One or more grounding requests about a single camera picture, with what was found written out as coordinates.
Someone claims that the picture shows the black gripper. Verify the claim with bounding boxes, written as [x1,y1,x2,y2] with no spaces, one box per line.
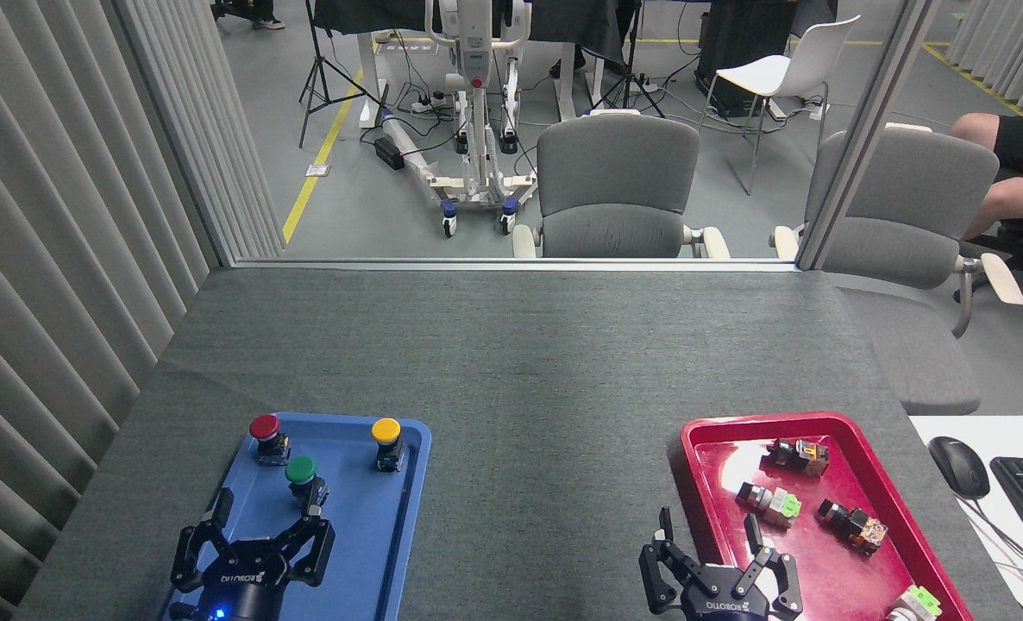
[171,487,336,621]
[639,507,804,621]

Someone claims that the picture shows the green push button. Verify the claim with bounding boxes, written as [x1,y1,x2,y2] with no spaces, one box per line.
[285,455,330,511]

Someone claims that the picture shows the red push button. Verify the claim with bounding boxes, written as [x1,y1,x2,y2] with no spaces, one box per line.
[248,413,292,467]

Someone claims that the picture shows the yellow push button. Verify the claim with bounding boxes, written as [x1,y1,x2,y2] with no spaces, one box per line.
[370,417,407,473]

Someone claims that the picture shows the blue plastic tray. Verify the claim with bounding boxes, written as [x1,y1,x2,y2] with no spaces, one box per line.
[162,411,432,621]

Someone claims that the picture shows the red plastic tray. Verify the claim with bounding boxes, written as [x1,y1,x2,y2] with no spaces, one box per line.
[680,411,974,621]

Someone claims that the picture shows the white side table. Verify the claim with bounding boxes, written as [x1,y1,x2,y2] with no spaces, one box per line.
[908,416,1023,621]

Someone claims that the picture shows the black computer mouse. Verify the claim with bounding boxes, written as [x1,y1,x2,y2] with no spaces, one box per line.
[928,436,991,501]

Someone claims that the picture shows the grey vertical blinds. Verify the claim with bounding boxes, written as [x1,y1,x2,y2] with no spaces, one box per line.
[0,0,284,621]

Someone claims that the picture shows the grey office chair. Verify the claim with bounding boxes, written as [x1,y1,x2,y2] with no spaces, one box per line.
[511,110,731,260]
[770,123,1023,417]

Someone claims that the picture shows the black tripod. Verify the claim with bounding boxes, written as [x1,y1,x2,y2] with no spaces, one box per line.
[593,0,666,117]
[298,0,383,149]

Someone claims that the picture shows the white wheeled stand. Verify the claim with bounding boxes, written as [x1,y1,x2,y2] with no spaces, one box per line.
[380,0,540,238]

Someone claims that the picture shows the white plastic chair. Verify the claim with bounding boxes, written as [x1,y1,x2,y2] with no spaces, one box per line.
[699,15,862,196]

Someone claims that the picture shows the person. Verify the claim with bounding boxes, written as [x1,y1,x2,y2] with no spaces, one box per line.
[949,85,1023,242]

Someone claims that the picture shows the black cabinet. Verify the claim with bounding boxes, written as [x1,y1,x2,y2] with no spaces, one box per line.
[695,0,838,117]

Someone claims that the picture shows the grey switch with green block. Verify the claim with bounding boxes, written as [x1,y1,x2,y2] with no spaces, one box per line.
[736,481,802,529]

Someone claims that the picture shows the black switch with orange block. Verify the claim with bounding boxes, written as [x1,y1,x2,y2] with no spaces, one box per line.
[816,499,889,555]
[766,437,830,478]

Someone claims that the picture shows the white switch with green block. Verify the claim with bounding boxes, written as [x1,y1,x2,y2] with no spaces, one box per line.
[887,585,944,621]

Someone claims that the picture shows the silver post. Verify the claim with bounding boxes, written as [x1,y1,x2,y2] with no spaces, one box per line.
[794,0,944,273]

